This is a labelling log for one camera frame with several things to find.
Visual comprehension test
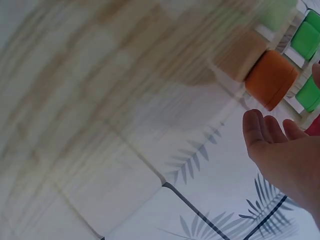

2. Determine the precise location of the person's right hand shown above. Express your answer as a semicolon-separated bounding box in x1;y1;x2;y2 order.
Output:
242;63;320;219

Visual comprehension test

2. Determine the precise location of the red block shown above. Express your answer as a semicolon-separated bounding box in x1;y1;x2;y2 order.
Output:
303;119;320;138

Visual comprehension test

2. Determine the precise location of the orange square block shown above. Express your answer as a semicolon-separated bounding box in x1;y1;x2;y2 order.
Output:
244;49;300;112

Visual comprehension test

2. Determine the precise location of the beige square block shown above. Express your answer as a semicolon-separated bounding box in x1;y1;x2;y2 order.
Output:
211;30;270;83

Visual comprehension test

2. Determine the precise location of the pale green square block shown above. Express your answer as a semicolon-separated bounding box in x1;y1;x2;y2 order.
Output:
254;0;299;31

